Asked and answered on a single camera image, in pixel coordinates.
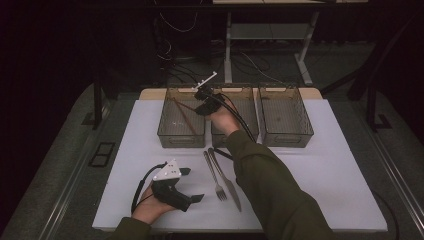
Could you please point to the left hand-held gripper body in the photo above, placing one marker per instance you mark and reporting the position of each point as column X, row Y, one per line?
column 168, row 193

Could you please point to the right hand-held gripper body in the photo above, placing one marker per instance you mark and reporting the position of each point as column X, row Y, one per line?
column 211, row 100

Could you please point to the metal fork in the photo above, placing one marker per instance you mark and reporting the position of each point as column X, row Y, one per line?
column 221, row 193

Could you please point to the transparent grey plastic bin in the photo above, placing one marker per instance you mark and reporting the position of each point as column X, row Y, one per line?
column 248, row 96
column 286, row 116
column 166, row 140

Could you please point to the person's left hand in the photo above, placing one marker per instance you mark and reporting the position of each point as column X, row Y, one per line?
column 150, row 208

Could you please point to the person's right hand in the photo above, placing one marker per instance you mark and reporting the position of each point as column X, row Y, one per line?
column 225, row 121

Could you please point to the metal table knife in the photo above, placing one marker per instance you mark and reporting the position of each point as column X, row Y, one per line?
column 235, row 200

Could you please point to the white table mat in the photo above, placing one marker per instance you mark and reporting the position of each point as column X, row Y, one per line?
column 143, row 140

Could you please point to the black metal stand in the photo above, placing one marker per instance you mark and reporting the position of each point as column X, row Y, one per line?
column 97, row 106
column 371, row 106

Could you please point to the black slanted stand leg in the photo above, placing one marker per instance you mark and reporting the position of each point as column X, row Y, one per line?
column 360, row 86

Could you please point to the white metal desk frame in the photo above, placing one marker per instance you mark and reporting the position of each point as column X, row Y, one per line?
column 228, row 50

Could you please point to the black floor outlet frame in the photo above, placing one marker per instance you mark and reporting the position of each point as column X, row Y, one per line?
column 100, row 155

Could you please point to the metal floor rail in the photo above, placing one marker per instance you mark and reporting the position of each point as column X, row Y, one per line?
column 58, row 213
column 400, row 176

